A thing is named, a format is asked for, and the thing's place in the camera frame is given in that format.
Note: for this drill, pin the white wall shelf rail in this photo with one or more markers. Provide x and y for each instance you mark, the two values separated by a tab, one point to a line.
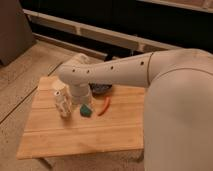
99	34

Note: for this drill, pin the patterned white bottle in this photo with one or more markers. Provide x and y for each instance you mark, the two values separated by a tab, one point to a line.
62	105

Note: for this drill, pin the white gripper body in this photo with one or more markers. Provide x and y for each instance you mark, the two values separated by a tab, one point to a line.
80	94

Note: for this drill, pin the wooden table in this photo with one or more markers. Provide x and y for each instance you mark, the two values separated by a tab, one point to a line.
46	134

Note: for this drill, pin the orange red pepper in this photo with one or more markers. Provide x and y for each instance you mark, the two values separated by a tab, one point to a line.
105	106

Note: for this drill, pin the white paper cup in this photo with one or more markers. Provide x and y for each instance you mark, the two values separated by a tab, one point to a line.
58	85

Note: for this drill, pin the dark ceramic bowl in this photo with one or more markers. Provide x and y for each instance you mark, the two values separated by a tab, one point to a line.
98	89

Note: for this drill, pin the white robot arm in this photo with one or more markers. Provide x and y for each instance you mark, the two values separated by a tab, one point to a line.
178	104

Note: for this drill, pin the green sponge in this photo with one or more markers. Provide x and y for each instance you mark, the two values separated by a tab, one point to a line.
86	110

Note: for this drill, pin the grey cabinet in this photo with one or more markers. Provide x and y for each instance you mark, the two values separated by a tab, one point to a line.
16	36

